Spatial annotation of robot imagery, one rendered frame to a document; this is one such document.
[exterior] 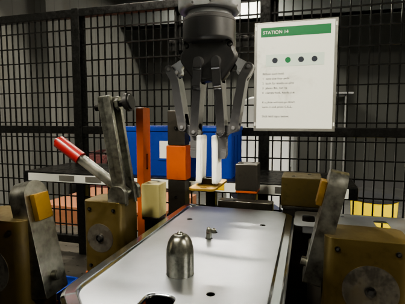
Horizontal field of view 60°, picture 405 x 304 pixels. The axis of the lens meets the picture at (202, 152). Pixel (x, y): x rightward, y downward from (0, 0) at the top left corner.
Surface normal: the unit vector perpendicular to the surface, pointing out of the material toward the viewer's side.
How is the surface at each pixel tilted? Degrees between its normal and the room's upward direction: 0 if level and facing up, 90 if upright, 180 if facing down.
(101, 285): 0
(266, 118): 90
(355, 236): 0
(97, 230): 90
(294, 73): 90
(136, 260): 0
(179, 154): 90
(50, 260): 78
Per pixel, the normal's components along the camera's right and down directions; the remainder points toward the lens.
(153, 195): -0.29, 0.09
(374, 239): 0.00, -1.00
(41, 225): 0.94, -0.18
